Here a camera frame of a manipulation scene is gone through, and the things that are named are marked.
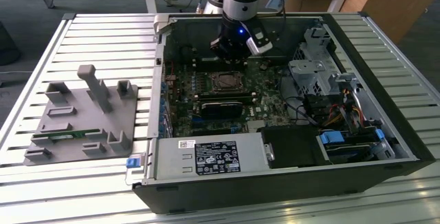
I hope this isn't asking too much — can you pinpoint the black RAM slot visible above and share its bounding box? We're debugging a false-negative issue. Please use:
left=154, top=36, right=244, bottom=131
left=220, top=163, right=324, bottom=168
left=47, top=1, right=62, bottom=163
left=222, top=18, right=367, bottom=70
left=192, top=58, right=250, bottom=67
left=194, top=64, right=247, bottom=73

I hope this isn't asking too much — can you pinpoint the CPU socket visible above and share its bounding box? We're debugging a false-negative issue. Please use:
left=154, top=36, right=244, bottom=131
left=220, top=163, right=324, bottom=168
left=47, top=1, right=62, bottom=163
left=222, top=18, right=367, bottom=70
left=211, top=71, right=247, bottom=92

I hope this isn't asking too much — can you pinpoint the black installed RAM stick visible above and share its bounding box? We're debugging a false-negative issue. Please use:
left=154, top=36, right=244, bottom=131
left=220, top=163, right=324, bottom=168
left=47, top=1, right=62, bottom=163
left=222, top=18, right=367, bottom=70
left=198, top=92, right=251, bottom=98

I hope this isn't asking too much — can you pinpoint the grey case latch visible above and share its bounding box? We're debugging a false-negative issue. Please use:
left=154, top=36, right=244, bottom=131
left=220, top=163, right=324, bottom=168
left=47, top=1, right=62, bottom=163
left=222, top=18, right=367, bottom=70
left=152, top=13, right=174, bottom=36

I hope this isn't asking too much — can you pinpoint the green motherboard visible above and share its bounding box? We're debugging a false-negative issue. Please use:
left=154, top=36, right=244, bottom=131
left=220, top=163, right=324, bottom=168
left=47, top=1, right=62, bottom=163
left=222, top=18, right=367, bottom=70
left=163, top=59, right=290, bottom=137

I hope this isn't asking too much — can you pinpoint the grey metal drive cage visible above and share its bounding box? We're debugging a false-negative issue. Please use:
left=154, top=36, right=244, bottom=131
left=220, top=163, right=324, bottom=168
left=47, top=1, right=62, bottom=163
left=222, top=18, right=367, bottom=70
left=282, top=27, right=344, bottom=101

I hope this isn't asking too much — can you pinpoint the silver chipset heatsink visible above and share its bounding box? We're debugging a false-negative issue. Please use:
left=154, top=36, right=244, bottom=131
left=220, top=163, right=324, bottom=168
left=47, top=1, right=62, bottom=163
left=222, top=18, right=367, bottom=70
left=248, top=120, right=267, bottom=132

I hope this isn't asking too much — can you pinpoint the black plastic shroud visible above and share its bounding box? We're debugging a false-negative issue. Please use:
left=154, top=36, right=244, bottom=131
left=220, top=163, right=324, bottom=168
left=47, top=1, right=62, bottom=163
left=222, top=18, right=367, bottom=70
left=260, top=125, right=330, bottom=170

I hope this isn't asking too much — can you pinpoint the blue disk carrier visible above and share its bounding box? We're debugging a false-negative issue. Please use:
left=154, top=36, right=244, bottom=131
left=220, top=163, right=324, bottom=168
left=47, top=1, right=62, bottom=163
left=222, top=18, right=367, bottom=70
left=318, top=130, right=376, bottom=163

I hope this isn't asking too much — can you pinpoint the grey power supply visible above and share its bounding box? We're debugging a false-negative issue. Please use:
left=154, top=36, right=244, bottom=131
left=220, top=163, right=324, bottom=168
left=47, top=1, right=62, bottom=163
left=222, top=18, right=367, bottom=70
left=151, top=132, right=270, bottom=181

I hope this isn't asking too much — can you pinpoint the wooden cabinet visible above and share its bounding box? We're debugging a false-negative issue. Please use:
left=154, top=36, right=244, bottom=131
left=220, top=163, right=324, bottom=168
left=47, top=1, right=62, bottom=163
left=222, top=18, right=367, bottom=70
left=360, top=0, right=440, bottom=45

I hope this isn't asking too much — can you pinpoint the grey parts rack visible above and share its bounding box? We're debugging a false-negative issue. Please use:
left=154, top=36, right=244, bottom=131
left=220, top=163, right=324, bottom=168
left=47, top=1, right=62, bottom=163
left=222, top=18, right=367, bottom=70
left=22, top=64, right=140, bottom=167

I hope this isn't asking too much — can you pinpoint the green RAM stick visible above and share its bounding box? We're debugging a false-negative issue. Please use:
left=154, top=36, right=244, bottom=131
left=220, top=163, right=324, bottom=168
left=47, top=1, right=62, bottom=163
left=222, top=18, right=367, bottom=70
left=32, top=129, right=100, bottom=141

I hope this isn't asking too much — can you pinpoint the black PC case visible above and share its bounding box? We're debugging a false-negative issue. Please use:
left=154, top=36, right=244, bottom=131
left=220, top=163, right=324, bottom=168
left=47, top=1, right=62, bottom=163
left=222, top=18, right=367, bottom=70
left=132, top=12, right=438, bottom=214

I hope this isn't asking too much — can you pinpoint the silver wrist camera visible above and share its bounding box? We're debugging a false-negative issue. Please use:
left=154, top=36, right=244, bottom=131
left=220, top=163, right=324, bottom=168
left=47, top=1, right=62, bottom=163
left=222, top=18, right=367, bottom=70
left=240, top=22, right=275, bottom=56

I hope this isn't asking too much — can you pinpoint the black looped wire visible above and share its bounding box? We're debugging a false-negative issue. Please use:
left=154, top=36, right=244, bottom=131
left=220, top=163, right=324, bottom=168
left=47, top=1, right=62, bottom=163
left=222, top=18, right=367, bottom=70
left=283, top=96, right=322, bottom=126

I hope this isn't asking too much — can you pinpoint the grey plastic bracket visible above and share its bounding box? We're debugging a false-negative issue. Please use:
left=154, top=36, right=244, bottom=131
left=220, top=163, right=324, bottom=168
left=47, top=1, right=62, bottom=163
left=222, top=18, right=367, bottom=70
left=330, top=72, right=363, bottom=93

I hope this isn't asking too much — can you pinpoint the yellow red wire bundle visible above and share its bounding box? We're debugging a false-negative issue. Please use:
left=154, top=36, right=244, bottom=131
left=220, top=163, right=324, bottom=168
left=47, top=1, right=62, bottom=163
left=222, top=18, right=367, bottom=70
left=323, top=87, right=366, bottom=130

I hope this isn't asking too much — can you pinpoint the silver metal handle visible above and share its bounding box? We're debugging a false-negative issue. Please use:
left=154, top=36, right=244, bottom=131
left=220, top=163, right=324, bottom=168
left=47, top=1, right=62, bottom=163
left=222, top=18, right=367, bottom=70
left=264, top=143, right=276, bottom=161

